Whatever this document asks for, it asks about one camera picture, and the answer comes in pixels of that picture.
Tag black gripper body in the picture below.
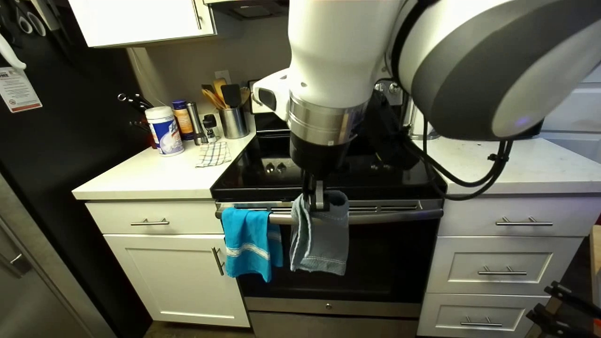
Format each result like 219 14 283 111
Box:
289 134 353 185

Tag light blue towel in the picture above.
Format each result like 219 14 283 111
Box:
287 188 351 279

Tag bright blue striped towel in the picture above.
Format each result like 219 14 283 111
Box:
217 205 285 286

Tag metal utensil holder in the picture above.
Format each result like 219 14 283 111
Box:
221 106 247 141

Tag stainless steel electric range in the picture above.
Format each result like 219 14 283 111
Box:
208 93 448 338

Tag black spatula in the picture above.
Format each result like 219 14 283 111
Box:
221 83 244 111

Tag black shaker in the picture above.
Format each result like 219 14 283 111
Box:
200 111 221 143

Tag steel cabinet door pull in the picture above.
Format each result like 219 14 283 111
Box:
210 247 227 279

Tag wooden spoon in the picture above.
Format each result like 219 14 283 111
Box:
199 79 227 113

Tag grey metal shaker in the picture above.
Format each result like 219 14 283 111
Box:
185 102 204 147

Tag range storage drawer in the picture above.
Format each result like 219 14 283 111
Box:
245 310 420 338

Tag orange spice bottle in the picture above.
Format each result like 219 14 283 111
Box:
170 100 195 141

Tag white wipes canister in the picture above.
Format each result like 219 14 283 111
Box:
142 106 185 158

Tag steel drawer pull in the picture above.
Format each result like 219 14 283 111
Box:
493 217 555 230
458 314 507 329
475 265 527 280
129 217 172 230

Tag white base cabinet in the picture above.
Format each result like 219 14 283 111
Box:
69 132 255 331

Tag dark range hood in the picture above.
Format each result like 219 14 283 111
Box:
202 0 291 19

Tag dark glass bottle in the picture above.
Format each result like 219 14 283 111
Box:
114 93 155 151

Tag white drawer cabinet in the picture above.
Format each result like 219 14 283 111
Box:
415 130 601 338

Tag black sided refrigerator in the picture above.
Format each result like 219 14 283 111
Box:
0 0 157 338

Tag black red clamp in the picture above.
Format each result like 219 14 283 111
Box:
542 280 601 320
523 305 601 338

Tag wooden platform board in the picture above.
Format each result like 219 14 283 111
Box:
587 224 601 310

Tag white paper tag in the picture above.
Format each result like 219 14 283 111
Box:
0 64 45 117

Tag steel kitchen knife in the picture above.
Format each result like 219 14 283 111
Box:
28 0 63 34

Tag pale kitchen knife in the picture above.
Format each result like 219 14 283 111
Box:
0 34 28 74

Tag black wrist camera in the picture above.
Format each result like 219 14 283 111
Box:
364 91 422 173

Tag steel oven door handle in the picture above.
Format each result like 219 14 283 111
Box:
214 205 445 230

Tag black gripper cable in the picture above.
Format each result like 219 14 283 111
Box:
418 119 516 203

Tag white wall cabinet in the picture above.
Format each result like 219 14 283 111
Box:
65 0 219 51

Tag black handled scissors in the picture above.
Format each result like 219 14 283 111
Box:
11 0 37 38

